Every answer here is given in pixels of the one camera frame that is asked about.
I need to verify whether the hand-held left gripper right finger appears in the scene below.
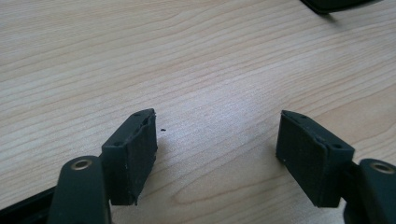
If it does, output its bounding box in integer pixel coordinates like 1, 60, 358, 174
276, 109, 356, 208

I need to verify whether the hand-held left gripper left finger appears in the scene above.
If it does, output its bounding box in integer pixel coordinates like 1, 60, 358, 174
101, 107, 158, 206

